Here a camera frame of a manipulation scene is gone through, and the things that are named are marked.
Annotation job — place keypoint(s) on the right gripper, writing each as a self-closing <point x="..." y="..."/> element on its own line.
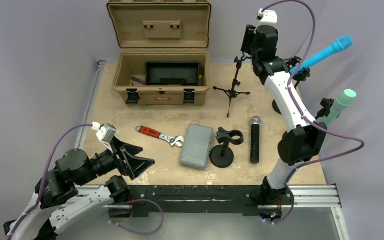
<point x="249" y="36"/>

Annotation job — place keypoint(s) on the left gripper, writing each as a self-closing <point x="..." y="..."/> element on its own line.
<point x="134" y="166"/>

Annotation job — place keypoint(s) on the black microphone silver grille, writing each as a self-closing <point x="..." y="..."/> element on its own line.
<point x="255" y="140"/>

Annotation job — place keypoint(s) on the black round-base clip stand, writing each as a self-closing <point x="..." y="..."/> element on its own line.
<point x="222" y="155"/>

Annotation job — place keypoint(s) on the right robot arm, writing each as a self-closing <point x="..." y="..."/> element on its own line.
<point x="304" y="137"/>

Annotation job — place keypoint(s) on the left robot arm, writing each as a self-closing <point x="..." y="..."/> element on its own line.
<point x="59" y="186"/>

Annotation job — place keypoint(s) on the blue microphone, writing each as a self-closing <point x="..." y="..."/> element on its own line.
<point x="339" y="45"/>

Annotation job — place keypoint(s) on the black stand holding green microphone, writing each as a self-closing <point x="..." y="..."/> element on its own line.
<point x="326" y="104"/>

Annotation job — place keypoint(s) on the mint green microphone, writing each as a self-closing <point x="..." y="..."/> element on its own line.
<point x="342" y="102"/>

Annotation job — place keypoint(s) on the grey plastic case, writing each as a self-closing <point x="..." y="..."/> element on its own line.
<point x="196" y="147"/>

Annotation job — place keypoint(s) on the screwdriver in toolbox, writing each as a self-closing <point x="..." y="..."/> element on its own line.
<point x="138" y="80"/>

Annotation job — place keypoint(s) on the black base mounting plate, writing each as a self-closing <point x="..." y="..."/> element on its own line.
<point x="247" y="200"/>

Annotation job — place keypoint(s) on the tan open toolbox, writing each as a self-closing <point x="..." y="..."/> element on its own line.
<point x="160" y="31"/>

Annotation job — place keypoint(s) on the black tray in toolbox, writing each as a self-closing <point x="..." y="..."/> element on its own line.
<point x="163" y="73"/>

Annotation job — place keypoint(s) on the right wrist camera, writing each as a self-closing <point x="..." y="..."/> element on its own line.
<point x="267" y="18"/>

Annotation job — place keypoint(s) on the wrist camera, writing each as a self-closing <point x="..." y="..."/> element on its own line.
<point x="105" y="134"/>
<point x="267" y="18"/>

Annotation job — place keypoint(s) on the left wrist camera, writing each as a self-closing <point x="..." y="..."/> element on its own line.
<point x="105" y="134"/>

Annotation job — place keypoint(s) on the red handled adjustable wrench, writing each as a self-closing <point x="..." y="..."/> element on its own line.
<point x="172" y="140"/>

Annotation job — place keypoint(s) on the black tripod shock-mount stand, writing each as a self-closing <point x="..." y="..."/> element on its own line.
<point x="232" y="93"/>

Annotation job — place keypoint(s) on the aluminium table frame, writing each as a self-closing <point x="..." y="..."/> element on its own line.
<point x="317" y="214"/>

